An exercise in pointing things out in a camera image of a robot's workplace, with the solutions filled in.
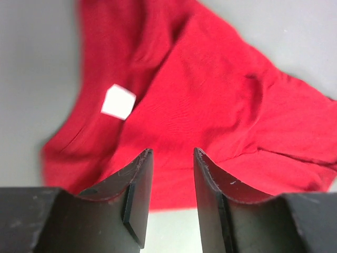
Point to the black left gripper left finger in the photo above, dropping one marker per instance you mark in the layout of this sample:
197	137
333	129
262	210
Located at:
110	216

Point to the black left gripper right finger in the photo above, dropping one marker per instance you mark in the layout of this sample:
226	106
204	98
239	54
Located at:
235	217

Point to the dark red t-shirt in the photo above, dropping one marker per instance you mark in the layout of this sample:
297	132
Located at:
172	76

